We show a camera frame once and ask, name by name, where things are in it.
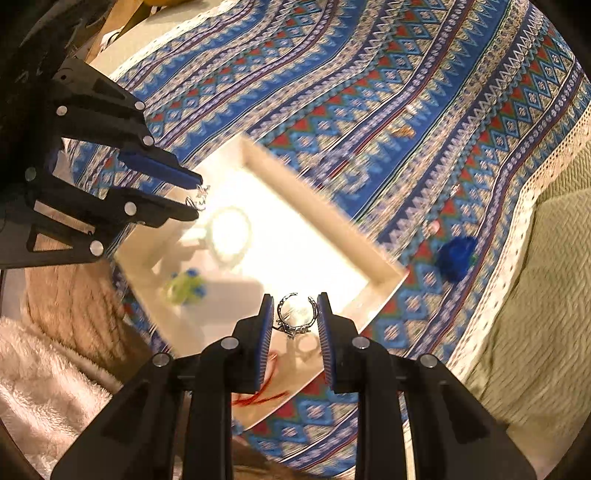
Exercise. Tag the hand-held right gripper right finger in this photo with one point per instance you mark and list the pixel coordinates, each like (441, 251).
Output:
(326, 344)

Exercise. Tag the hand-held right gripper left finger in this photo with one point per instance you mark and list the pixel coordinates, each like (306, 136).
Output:
(264, 344)

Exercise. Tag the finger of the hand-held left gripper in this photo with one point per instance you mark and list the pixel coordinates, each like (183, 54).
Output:
(157, 208)
(159, 167)

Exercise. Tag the small silver earring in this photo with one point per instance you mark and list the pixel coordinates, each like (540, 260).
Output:
(199, 198)

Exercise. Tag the white jewelry tray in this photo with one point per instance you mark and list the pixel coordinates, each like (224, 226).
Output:
(300, 258)

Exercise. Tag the brown fuzzy blanket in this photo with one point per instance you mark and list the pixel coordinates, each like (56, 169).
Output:
(74, 304)

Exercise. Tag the cardboard box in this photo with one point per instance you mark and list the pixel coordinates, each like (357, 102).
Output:
(120, 23)

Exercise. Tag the green knitted blanket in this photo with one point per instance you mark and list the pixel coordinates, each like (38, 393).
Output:
(531, 323)

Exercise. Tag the white fluffy blanket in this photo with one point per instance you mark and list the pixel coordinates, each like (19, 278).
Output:
(41, 392)

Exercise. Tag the blue patterned tablecloth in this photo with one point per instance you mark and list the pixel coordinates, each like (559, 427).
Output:
(369, 92)

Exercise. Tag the small orange trinket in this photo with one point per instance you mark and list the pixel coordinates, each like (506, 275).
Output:
(406, 131)

